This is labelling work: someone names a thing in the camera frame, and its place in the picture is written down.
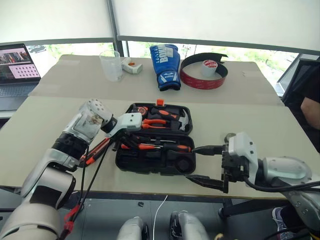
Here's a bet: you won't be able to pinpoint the white red tape roll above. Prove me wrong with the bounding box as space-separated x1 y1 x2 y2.
201 59 218 78

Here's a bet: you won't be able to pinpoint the orange black utility knife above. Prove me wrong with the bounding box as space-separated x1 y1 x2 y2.
79 137 111 166

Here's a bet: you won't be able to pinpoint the grey sports shoe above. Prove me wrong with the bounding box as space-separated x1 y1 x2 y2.
271 206 289 233

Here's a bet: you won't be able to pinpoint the white floor cable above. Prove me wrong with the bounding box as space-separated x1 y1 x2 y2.
152 194 169 240

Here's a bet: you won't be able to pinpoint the clear plastic measuring cup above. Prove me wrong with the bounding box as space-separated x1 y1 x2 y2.
99 50 125 82

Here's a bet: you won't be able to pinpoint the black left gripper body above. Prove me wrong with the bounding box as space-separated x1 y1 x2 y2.
111 129 136 150

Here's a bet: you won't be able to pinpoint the black orange tape measure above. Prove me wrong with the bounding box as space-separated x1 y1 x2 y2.
133 105 150 117

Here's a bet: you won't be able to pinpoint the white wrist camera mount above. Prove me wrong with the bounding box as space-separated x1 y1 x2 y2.
226 131 261 185
104 112 143 139

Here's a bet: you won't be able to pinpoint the black orange claw hammer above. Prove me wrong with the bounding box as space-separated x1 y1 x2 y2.
149 108 191 132

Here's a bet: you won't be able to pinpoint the white orange handheld device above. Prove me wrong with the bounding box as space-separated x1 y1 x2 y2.
121 57 144 75

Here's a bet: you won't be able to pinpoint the blue boxing glove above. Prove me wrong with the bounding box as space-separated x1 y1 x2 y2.
149 43 181 92

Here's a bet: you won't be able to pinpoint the black plastic tool case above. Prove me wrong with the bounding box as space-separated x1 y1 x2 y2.
114 98 196 176

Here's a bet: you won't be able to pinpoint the thin orange handled screwdriver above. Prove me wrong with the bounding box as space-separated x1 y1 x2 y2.
120 142 161 151

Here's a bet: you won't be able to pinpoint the thin black handled screwdriver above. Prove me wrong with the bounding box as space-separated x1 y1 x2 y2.
129 134 177 144

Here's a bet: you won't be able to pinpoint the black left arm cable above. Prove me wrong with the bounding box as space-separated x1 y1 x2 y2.
58 133 112 240

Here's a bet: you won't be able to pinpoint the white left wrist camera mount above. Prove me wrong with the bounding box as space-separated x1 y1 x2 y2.
104 112 143 139

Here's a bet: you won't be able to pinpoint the black red rubber band strip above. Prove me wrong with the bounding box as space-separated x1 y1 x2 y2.
179 52 229 90

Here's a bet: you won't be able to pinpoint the thick orange black screwdriver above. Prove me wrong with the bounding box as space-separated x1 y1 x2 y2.
162 143 193 154

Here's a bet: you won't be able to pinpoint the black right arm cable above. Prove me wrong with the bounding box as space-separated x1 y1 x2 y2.
242 176 320 194

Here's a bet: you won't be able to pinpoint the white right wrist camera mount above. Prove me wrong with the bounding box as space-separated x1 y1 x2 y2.
226 131 261 185

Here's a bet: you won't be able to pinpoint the open grey laptop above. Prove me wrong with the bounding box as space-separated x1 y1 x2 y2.
0 43 42 112

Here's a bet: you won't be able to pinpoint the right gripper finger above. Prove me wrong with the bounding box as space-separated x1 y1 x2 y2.
193 144 226 157
185 172 230 194

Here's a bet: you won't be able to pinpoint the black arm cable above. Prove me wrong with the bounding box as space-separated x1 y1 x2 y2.
242 176 320 194
58 133 112 240

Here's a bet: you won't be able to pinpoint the grey window frame post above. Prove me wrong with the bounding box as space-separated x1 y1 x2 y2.
106 0 130 58

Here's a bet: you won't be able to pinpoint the orange handled pliers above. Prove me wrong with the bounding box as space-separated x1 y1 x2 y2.
141 118 169 130

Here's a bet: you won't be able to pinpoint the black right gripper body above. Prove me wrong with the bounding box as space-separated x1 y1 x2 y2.
221 144 249 185

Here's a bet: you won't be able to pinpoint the grey rounded leg shell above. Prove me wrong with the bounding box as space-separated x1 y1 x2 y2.
116 216 150 240
169 210 210 240

